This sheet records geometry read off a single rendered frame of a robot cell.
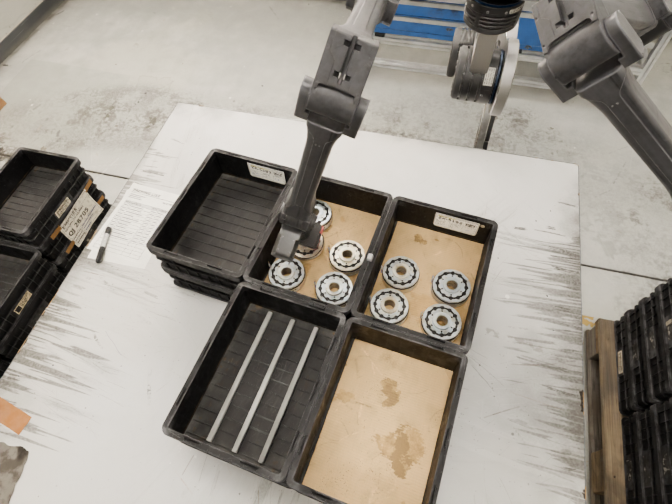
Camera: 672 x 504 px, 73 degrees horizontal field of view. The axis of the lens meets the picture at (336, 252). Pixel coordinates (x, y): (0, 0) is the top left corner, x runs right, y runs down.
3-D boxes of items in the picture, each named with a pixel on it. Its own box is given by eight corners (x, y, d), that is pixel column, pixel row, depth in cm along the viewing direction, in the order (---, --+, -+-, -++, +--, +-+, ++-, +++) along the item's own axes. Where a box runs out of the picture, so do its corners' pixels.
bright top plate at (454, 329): (428, 299, 121) (428, 298, 121) (465, 312, 119) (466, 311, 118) (416, 332, 117) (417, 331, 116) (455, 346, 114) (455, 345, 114)
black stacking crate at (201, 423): (249, 300, 128) (241, 281, 119) (348, 333, 122) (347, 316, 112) (177, 440, 109) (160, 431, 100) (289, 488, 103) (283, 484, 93)
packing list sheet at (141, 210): (128, 182, 168) (128, 181, 167) (185, 193, 164) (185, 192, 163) (81, 256, 151) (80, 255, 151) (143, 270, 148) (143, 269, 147)
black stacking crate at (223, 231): (222, 172, 154) (213, 148, 144) (302, 194, 148) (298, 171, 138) (160, 268, 135) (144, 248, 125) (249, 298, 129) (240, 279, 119)
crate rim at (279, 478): (242, 283, 120) (240, 279, 118) (348, 318, 114) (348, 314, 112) (162, 433, 101) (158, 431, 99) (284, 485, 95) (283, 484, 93)
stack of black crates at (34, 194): (74, 209, 233) (19, 145, 195) (126, 219, 228) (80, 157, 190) (28, 275, 213) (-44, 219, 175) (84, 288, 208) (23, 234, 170)
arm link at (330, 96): (388, 52, 63) (321, 24, 62) (355, 135, 72) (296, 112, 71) (405, -17, 96) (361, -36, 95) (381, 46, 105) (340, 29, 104)
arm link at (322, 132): (373, 91, 72) (309, 65, 71) (364, 116, 69) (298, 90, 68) (318, 219, 110) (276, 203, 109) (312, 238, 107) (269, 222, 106)
